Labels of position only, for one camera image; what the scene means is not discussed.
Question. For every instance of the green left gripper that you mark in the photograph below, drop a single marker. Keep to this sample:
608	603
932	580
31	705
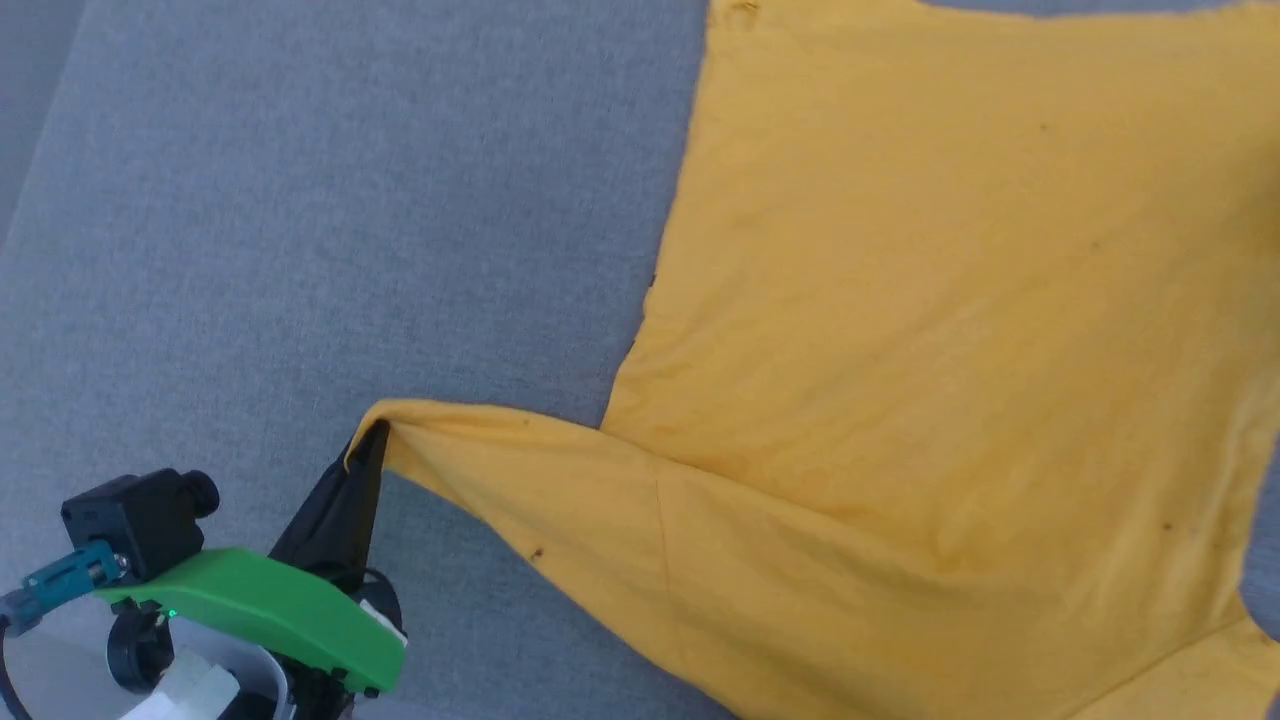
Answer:
260	605

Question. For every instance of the yellow cotton garment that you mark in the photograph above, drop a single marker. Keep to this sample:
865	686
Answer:
900	350

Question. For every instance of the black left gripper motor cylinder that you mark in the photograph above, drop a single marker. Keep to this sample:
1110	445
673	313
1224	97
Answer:
135	650

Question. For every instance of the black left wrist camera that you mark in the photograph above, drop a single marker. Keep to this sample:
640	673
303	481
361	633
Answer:
135	520

